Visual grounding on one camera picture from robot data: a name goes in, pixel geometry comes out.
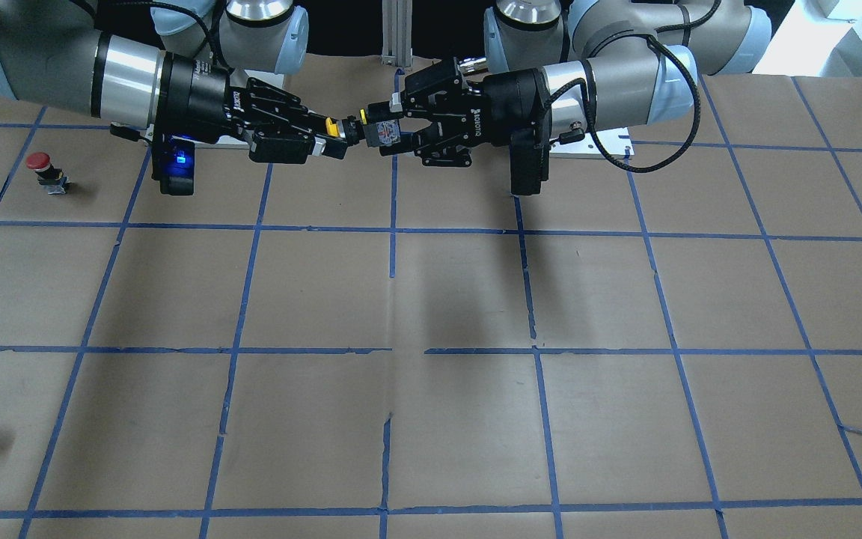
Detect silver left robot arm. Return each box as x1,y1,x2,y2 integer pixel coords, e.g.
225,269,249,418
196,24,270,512
361,1,772,177

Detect red push button switch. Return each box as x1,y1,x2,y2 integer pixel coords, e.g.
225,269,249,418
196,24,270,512
25,151,69,195

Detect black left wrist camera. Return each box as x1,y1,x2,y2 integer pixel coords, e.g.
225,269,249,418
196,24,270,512
509,123,550,197

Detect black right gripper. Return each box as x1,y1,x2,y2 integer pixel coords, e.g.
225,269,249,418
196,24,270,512
158,52,348,164

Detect aluminium frame post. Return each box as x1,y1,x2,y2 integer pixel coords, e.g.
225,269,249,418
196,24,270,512
381,0,413,70

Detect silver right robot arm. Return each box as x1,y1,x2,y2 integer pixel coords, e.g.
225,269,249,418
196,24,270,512
0,1,358,164

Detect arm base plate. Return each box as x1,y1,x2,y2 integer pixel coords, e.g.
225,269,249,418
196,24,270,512
111,120,252,150
547,127,632,159

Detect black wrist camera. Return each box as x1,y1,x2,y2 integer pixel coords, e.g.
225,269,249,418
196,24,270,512
509,123,550,197
151,132,195,197

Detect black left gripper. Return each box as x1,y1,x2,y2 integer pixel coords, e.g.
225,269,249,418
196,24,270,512
379,59,551,168

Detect yellow push button switch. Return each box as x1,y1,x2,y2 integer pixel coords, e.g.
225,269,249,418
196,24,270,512
325,103,412,147

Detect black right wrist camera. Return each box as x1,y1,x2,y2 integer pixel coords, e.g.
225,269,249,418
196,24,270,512
151,132,195,197

